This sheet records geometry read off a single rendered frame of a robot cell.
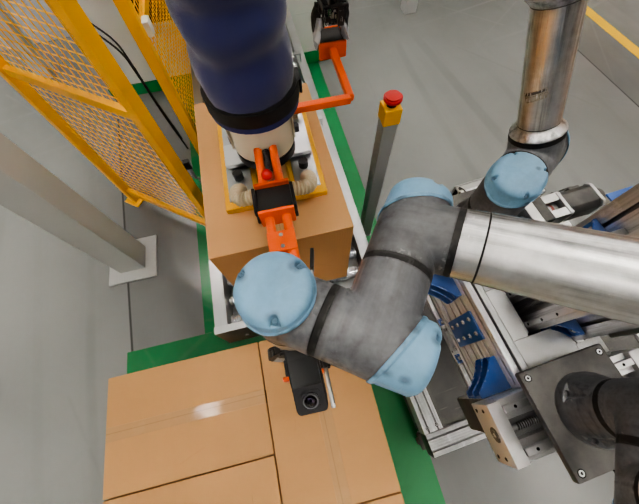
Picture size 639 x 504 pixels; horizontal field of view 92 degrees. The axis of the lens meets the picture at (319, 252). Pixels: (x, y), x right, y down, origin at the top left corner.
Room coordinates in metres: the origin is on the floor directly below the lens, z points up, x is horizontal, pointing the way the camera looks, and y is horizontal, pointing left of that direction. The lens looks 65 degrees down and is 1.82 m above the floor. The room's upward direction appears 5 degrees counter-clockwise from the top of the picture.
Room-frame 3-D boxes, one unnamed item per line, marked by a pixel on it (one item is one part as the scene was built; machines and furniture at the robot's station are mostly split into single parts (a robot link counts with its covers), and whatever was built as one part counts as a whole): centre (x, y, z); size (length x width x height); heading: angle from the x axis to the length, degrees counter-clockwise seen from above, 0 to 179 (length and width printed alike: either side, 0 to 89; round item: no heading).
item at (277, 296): (0.09, 0.04, 1.51); 0.09 x 0.08 x 0.11; 63
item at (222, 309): (1.41, 0.60, 0.50); 2.31 x 0.05 x 0.19; 9
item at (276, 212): (0.42, 0.09, 1.21); 0.10 x 0.08 x 0.06; 98
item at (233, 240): (0.67, 0.14, 0.88); 0.60 x 0.40 x 0.40; 9
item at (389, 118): (0.95, -0.31, 0.50); 0.07 x 0.07 x 1.00; 9
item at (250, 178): (0.65, 0.22, 1.11); 0.34 x 0.10 x 0.05; 8
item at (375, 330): (0.06, -0.05, 1.51); 0.11 x 0.11 x 0.08; 63
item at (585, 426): (-0.08, -0.57, 1.09); 0.15 x 0.15 x 0.10
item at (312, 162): (0.68, 0.03, 1.11); 0.34 x 0.10 x 0.05; 8
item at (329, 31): (1.00, -0.09, 1.21); 0.09 x 0.08 x 0.05; 98
